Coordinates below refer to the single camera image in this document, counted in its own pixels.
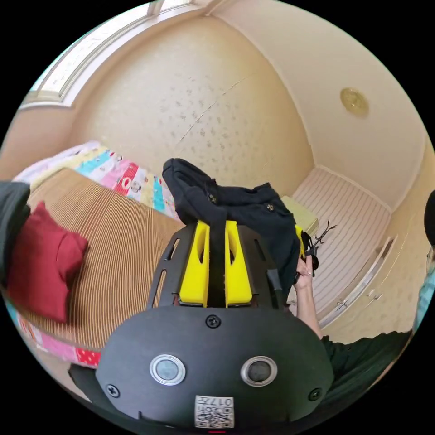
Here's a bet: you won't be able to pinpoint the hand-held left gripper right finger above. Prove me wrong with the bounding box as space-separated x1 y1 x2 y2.
225 220 253 305

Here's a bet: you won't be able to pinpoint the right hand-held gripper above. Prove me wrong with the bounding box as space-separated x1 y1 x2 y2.
294 224 321 276

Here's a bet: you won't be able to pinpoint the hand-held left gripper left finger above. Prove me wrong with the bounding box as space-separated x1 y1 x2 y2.
179 220 210 304

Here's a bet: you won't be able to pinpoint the black pants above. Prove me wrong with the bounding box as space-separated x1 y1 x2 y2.
162 157 304 306

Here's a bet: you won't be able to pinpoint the person's right forearm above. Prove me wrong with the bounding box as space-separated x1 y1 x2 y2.
293 284 324 340

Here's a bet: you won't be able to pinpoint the person's right hand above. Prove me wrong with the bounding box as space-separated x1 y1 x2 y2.
293 255 315 290

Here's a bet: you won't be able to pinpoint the white cupboard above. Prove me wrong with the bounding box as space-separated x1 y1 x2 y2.
289 165 399 331

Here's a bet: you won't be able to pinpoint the bed with woven mat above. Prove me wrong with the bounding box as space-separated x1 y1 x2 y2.
0 140 192 370

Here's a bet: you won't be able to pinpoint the pile of clothes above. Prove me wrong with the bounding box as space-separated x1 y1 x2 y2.
0 181 90 324

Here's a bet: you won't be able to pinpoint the round ceiling lamp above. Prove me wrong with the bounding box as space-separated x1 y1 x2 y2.
339 87 370 119

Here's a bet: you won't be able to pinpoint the window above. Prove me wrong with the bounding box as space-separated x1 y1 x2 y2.
19 0 218 110

